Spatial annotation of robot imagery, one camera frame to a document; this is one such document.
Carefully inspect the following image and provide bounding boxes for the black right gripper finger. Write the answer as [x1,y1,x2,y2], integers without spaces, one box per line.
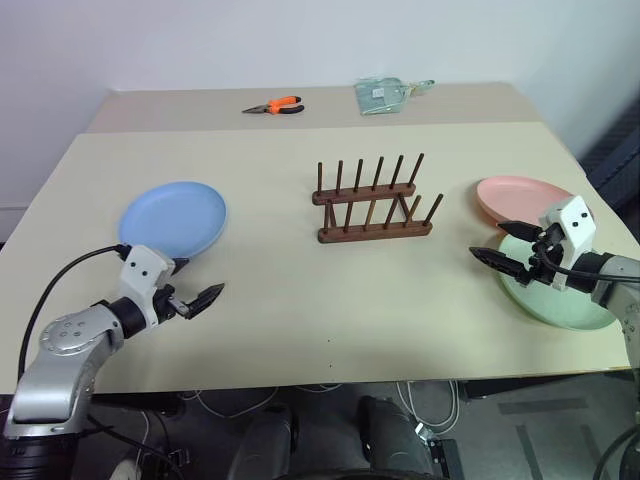
[496,219,544,245]
[469,247,532,288]

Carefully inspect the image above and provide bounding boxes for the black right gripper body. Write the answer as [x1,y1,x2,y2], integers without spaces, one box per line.
[519,224,569,289]

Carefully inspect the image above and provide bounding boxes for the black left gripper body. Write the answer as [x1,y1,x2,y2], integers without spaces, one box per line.
[152,283,195,326]

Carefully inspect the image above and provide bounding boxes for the wooden dish rack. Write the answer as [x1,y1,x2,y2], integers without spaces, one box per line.
[311,152,445,246]

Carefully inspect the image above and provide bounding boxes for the pink plate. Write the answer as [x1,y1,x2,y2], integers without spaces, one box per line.
[474,175,576,227]

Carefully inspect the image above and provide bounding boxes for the light green plate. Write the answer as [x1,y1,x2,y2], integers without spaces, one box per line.
[497,232,619,332]

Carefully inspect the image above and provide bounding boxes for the blue plate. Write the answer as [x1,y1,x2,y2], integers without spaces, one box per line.
[117,180,230,262]

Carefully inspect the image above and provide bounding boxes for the black mesh office chair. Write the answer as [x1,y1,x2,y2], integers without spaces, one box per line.
[582,92,640,211]

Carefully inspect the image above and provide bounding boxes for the dark rounded shape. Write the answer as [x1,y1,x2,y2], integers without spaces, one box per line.
[227,402,299,480]
[355,394,437,480]

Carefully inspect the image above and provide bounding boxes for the clear plastic packet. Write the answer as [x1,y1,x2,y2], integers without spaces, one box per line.
[353,77,414,118]

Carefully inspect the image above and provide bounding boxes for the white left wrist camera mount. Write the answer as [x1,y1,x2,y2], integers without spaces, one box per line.
[118,243,177,331]

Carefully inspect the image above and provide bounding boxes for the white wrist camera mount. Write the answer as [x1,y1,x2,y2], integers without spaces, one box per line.
[118,243,177,331]
[538,195,599,292]

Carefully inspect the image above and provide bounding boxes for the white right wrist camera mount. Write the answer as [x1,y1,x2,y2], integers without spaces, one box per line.
[538,195,599,292]

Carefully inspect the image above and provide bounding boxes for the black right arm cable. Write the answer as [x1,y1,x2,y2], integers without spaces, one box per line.
[537,242,640,284]

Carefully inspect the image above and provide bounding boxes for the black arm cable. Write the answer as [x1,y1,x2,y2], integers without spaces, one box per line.
[17,243,132,381]
[537,242,640,284]

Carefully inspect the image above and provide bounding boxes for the black table frame bar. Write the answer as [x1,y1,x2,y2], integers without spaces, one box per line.
[456,370,617,402]
[88,391,187,417]

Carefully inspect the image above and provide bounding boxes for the white cable bundle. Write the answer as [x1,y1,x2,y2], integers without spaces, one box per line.
[188,383,282,422]
[396,379,460,437]

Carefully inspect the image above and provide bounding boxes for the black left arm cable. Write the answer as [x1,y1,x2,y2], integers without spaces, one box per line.
[17,243,132,381]

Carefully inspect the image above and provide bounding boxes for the orange-handled pliers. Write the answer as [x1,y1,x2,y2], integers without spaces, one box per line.
[241,94,306,117]

